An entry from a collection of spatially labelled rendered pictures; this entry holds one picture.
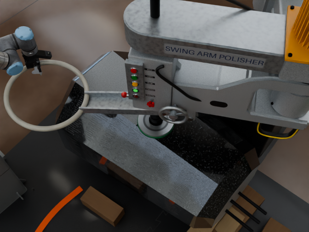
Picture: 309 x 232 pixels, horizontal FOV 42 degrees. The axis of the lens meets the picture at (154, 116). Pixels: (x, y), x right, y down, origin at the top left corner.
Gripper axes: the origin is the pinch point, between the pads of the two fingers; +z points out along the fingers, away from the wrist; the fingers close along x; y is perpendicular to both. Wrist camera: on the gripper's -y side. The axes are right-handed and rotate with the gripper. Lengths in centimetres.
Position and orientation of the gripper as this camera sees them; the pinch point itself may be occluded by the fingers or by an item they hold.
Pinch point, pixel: (40, 70)
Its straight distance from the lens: 264.1
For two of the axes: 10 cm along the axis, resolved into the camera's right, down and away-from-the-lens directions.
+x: 3.2, 8.3, -4.5
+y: -9.5, 2.6, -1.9
